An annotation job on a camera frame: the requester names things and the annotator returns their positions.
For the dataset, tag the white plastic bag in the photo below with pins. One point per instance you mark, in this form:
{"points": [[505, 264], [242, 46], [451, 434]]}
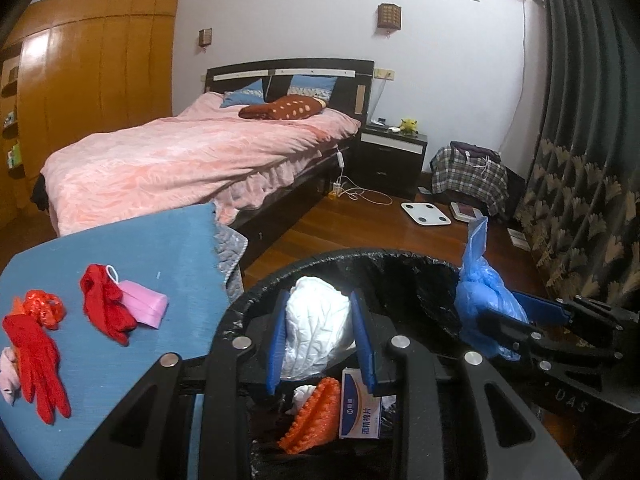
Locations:
{"points": [[315, 320]]}

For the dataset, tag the white crumpled tissue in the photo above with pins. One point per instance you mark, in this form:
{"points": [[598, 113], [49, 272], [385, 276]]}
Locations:
{"points": [[302, 397]]}

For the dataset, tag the red glove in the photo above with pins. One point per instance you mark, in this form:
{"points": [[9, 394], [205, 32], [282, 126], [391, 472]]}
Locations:
{"points": [[105, 305], [35, 355]]}

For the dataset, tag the white bathroom scale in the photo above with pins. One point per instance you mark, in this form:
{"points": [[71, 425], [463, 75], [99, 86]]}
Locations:
{"points": [[426, 213]]}

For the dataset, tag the brown dotted pillow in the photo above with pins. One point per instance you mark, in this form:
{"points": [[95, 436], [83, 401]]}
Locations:
{"points": [[285, 107]]}

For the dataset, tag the shelf bottles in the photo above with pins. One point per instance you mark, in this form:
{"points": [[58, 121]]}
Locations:
{"points": [[13, 155]]}

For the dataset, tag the dark patterned curtain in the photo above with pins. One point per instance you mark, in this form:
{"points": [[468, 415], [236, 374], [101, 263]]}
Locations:
{"points": [[575, 160]]}

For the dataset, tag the black trash bin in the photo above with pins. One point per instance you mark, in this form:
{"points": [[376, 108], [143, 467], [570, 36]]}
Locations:
{"points": [[400, 280]]}

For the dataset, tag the orange knitted cloth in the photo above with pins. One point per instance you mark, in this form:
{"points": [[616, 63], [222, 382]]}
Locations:
{"points": [[312, 420]]}

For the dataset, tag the pink face mask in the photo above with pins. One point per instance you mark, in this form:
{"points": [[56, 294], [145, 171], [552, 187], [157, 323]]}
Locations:
{"points": [[145, 305]]}

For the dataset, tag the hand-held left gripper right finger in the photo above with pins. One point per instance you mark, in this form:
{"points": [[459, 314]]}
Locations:
{"points": [[362, 340]]}

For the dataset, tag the black cloth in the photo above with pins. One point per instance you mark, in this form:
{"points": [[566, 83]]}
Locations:
{"points": [[40, 192]]}

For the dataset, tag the yellow plush toy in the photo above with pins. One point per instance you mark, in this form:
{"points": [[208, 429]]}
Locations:
{"points": [[408, 126]]}

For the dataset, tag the grey quilted pad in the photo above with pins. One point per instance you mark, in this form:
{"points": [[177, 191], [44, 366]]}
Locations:
{"points": [[227, 245]]}

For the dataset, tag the wooden wardrobe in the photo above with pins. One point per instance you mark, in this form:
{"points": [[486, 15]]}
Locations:
{"points": [[100, 85]]}

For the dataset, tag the wall socket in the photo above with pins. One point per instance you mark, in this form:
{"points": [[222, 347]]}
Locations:
{"points": [[384, 74]]}

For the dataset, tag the plaid bag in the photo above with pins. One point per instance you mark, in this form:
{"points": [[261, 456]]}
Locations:
{"points": [[470, 180]]}

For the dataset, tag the black case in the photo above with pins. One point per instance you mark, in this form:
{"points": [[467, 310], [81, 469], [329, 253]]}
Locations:
{"points": [[513, 190]]}

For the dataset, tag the pale pink cloth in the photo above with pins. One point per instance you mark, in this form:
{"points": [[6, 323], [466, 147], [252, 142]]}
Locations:
{"points": [[7, 375]]}

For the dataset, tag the dark nightstand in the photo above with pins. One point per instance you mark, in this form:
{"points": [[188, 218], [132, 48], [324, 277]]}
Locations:
{"points": [[390, 165]]}

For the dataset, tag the white cardboard box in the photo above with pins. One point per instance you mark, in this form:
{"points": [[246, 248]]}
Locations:
{"points": [[360, 410]]}

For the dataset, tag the red plastic wrapper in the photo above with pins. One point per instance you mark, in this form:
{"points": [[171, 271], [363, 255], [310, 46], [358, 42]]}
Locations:
{"points": [[42, 305]]}

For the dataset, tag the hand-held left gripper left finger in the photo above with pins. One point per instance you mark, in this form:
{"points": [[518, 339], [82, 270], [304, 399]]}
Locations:
{"points": [[276, 345]]}

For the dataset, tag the blue plastic bag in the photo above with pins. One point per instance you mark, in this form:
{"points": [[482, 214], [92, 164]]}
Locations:
{"points": [[480, 290]]}

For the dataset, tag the small white floor box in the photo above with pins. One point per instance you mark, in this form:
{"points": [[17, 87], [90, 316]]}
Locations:
{"points": [[519, 238]]}

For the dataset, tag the brown wall lamp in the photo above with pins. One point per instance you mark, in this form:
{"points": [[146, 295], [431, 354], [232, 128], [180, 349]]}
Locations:
{"points": [[389, 17], [205, 37]]}

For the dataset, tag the bed with pink blanket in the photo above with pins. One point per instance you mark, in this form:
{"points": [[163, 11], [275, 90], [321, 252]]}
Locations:
{"points": [[175, 160]]}

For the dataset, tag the scale with dark display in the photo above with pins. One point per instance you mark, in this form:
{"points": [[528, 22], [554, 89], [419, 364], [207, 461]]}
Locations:
{"points": [[466, 211]]}

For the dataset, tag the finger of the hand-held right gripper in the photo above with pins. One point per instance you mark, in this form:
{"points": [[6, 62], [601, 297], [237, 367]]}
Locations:
{"points": [[542, 310], [515, 335]]}

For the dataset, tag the blue table cloth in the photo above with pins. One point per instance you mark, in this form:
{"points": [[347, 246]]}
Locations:
{"points": [[175, 280]]}

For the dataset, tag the blue pillow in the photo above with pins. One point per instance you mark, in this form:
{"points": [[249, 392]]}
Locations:
{"points": [[310, 85], [247, 92]]}

